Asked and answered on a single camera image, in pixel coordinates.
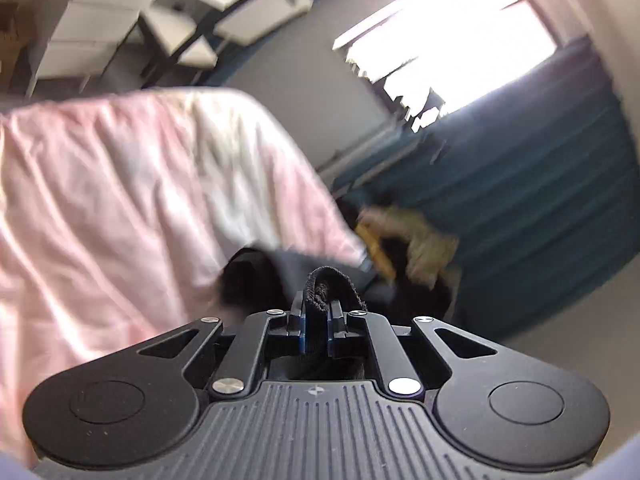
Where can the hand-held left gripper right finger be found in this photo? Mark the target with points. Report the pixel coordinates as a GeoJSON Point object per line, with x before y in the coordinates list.
{"type": "Point", "coordinates": [330, 332]}

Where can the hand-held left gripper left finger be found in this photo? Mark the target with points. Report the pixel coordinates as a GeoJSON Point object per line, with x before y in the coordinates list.
{"type": "Point", "coordinates": [299, 331]}

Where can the black garment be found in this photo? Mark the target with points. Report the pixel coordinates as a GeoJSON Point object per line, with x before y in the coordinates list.
{"type": "Point", "coordinates": [246, 280]}

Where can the yellow cloth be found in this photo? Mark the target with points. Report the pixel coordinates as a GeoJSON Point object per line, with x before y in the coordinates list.
{"type": "Point", "coordinates": [380, 255]}

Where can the beige fleece jacket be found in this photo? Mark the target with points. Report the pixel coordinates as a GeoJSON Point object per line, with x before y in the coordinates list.
{"type": "Point", "coordinates": [425, 245]}

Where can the white radiator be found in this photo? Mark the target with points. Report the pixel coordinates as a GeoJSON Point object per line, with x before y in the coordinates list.
{"type": "Point", "coordinates": [365, 155]}

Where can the pink bed sheet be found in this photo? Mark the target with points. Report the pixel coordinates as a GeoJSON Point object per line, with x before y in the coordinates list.
{"type": "Point", "coordinates": [115, 200]}

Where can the teal curtain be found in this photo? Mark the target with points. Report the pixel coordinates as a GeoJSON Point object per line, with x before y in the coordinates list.
{"type": "Point", "coordinates": [530, 200]}

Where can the window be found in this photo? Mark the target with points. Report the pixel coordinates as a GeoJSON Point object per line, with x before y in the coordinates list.
{"type": "Point", "coordinates": [465, 35]}

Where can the white desk with drawers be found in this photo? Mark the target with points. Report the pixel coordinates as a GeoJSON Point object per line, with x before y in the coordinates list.
{"type": "Point", "coordinates": [100, 15]}

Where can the white chair with black frame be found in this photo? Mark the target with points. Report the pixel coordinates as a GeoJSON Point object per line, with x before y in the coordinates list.
{"type": "Point", "coordinates": [175, 35]}

